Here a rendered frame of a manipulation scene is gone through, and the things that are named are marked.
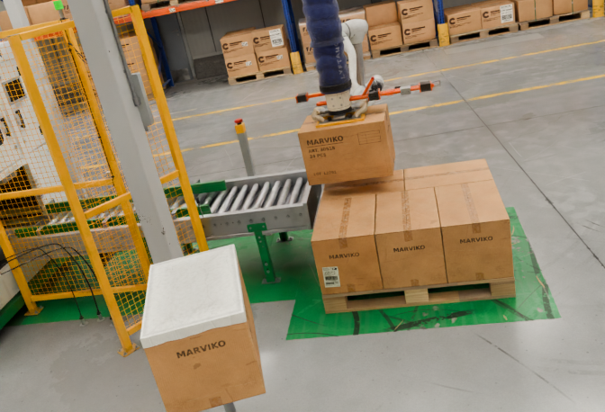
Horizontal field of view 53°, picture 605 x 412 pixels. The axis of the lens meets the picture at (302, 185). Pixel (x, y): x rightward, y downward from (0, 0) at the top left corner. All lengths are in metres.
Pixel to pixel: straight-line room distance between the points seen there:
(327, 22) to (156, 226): 1.69
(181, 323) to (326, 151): 2.11
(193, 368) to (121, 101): 1.56
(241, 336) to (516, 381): 1.58
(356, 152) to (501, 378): 1.72
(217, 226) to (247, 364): 2.03
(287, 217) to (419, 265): 1.00
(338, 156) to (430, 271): 1.01
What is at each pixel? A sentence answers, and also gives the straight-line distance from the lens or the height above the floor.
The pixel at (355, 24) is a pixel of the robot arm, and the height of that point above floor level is 1.59.
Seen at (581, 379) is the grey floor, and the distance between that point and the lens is 3.48.
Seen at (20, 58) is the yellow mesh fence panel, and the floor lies 1.97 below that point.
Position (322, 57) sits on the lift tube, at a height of 1.53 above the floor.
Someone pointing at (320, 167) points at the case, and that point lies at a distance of 4.26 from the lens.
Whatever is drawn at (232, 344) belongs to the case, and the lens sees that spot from 2.46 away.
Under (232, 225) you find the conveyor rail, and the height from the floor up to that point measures 0.50.
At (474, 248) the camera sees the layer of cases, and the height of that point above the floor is 0.37.
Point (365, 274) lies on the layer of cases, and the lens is 3.90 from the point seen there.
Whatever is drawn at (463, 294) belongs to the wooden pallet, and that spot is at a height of 0.02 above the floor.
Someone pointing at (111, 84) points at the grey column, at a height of 1.77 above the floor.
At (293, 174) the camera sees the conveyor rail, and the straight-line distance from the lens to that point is 4.83.
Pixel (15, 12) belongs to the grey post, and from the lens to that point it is 6.76.
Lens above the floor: 2.28
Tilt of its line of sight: 22 degrees down
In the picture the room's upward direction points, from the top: 12 degrees counter-clockwise
